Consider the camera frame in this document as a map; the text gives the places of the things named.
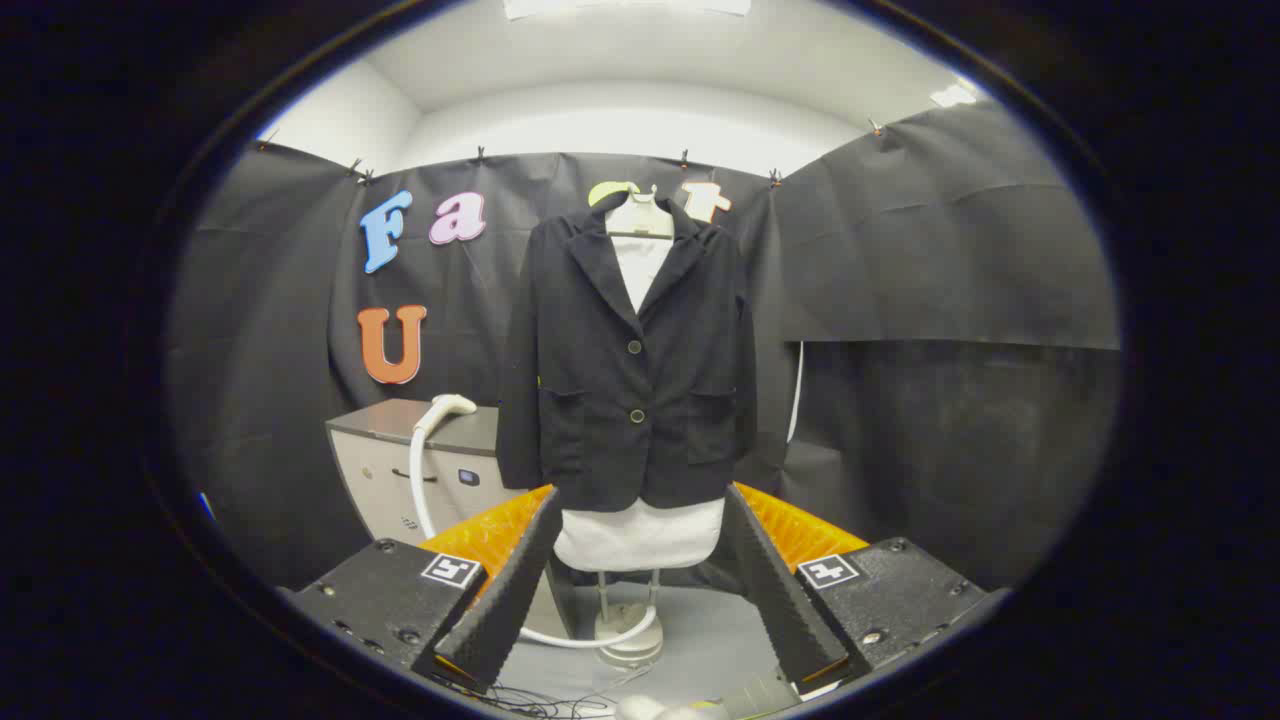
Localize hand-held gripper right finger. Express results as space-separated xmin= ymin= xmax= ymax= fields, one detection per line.
xmin=722 ymin=482 xmax=991 ymax=698

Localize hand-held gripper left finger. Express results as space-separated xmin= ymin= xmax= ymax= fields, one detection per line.
xmin=290 ymin=485 xmax=563 ymax=693

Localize white garment steamer head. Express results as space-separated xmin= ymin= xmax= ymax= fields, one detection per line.
xmin=415 ymin=394 xmax=479 ymax=441

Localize black button jacket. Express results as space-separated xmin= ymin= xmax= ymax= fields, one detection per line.
xmin=497 ymin=192 xmax=758 ymax=513

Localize white mannequin torso with stand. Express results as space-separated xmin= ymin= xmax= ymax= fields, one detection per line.
xmin=553 ymin=185 xmax=726 ymax=669

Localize black backdrop cloth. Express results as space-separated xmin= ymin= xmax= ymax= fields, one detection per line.
xmin=165 ymin=100 xmax=1121 ymax=591

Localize thin black floor cables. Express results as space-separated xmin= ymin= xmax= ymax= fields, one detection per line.
xmin=440 ymin=672 xmax=651 ymax=720

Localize thin white cable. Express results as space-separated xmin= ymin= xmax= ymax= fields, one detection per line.
xmin=786 ymin=340 xmax=805 ymax=443

